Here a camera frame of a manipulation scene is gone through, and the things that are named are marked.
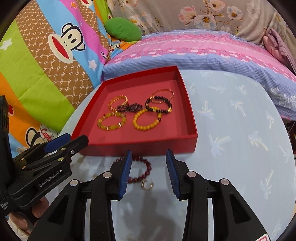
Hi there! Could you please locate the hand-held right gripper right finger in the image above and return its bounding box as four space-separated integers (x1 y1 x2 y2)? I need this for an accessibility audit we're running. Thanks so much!
166 149 270 241

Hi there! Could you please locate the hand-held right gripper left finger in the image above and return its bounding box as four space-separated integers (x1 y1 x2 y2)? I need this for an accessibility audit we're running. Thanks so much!
28 149 133 241

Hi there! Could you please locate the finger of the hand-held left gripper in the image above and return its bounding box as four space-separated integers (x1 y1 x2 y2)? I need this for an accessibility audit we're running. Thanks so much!
13 133 71 168
9 136 89 198

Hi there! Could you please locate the gold hoop earring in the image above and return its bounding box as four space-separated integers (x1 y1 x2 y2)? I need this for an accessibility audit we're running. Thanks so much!
141 179 154 191

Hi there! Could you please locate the dark red bead bracelet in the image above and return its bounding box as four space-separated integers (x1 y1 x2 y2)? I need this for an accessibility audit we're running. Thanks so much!
116 156 152 185

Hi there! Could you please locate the red cardboard box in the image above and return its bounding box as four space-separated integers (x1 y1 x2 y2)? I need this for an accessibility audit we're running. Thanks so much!
70 66 198 156

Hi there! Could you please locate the yellow glass bead bracelet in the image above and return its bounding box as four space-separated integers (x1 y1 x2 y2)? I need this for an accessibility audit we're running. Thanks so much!
97 111 128 131

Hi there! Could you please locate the orange yellow bead bracelet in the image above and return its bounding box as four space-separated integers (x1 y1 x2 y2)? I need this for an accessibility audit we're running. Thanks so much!
133 109 162 130

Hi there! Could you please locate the gold cuff bangle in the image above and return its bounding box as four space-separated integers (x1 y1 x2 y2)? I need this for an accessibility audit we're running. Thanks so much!
109 95 129 112

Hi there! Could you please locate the purple small bead bracelet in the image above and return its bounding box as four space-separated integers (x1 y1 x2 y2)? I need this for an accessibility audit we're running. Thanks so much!
117 103 143 113

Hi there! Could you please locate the dark brown bead bracelet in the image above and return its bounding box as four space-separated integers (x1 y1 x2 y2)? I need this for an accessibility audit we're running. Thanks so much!
145 95 173 114

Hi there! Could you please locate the thin gold bangle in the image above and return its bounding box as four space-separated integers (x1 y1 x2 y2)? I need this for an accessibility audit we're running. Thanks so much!
151 89 174 104

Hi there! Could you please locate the person's left hand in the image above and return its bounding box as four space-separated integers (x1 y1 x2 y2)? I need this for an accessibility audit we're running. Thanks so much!
8 197 48 234

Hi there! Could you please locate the colourful cartoon monkey quilt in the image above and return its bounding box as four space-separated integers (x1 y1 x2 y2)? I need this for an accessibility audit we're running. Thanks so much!
0 0 121 163

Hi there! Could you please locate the pink blue striped blanket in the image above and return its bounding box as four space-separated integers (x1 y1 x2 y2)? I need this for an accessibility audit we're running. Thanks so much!
102 30 296 119

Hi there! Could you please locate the green plush pillow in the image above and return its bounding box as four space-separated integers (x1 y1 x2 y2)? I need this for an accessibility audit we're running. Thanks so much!
104 17 142 43

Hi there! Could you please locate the grey floral quilt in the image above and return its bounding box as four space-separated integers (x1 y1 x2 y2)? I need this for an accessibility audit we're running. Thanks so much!
106 0 296 77

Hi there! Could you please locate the purple cloth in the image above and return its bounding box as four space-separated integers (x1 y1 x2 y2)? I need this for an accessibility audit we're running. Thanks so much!
262 28 296 70

